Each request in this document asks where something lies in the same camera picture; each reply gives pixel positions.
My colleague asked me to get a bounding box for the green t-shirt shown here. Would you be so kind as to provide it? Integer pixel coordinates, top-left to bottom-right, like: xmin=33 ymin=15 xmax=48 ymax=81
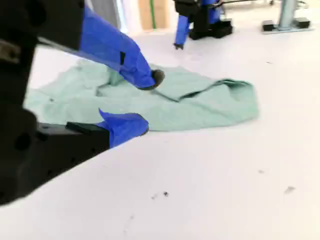
xmin=23 ymin=59 xmax=261 ymax=133

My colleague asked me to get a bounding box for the cardboard box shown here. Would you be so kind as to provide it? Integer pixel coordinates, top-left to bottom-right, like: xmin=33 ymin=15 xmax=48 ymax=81
xmin=138 ymin=0 xmax=171 ymax=31

